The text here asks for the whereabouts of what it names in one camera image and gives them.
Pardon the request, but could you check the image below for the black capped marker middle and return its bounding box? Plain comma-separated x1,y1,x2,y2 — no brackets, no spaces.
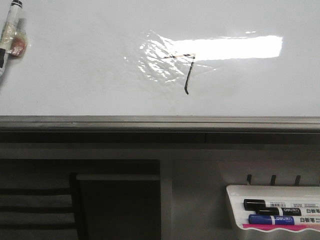
255,206,320,217

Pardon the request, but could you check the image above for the white marker tray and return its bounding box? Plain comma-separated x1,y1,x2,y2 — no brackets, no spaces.
226,185,320,240

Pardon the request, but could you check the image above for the black hook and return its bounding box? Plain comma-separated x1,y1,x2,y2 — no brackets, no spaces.
294,175,301,186
270,174,277,186
246,174,252,186

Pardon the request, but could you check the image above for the white whiteboard with aluminium frame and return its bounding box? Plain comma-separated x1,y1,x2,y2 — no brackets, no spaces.
0,0,320,134

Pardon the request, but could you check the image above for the dark cabinet box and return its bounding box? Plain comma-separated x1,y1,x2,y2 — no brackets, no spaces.
76,174,162,240

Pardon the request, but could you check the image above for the black capped marker top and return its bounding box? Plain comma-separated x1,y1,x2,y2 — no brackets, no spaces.
243,198,320,211

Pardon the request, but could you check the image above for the black hook right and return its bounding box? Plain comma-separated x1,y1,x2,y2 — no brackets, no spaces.
294,175,301,186

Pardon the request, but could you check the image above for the black hook middle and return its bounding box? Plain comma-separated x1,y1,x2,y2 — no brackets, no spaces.
270,174,277,186

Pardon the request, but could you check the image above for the black hook left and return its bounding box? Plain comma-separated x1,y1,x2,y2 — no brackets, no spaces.
246,174,252,186

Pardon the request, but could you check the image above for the black capped marker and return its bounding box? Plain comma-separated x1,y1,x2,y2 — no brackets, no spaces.
243,198,320,211
255,206,320,217

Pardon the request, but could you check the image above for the black chair backrest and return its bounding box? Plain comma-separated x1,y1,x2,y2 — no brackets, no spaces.
0,172,89,240

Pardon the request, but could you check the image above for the blue capped marker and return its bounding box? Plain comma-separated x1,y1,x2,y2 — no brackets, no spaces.
248,214,320,226

